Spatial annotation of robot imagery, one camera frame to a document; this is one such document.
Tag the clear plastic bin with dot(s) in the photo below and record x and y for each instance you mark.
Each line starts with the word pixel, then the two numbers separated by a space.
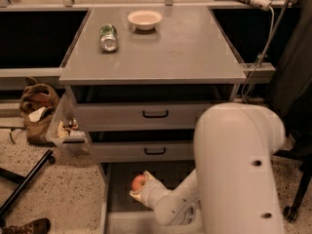
pixel 64 131

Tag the grey top drawer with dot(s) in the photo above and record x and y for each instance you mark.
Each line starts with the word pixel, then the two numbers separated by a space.
pixel 144 107

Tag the grey drawer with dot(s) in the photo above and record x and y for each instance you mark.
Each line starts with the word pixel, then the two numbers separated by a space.
pixel 121 214
pixel 142 145
pixel 144 107

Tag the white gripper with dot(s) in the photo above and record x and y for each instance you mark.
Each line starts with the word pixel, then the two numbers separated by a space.
pixel 153 190

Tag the white bowl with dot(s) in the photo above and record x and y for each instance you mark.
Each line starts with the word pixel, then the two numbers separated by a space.
pixel 144 19

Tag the red apple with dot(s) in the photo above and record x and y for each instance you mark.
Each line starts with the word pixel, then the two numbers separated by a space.
pixel 138 182

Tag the grey drawer cabinet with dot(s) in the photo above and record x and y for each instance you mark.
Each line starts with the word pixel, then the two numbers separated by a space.
pixel 185 47

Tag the black chair base leg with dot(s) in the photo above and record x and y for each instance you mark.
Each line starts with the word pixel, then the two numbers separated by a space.
pixel 23 181

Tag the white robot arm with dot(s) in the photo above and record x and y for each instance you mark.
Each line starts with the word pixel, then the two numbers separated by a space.
pixel 232 181

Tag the grey bottom drawer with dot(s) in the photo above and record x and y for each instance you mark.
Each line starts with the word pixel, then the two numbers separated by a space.
pixel 121 214

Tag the green soda can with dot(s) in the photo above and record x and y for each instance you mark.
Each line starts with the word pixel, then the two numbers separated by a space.
pixel 108 38

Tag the brown shoe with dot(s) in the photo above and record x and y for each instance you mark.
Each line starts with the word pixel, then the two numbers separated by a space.
pixel 38 226

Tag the grey middle drawer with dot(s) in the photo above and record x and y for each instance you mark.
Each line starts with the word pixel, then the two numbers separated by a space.
pixel 142 145

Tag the brown canvas bag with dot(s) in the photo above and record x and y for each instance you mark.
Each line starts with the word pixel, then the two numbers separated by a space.
pixel 37 106

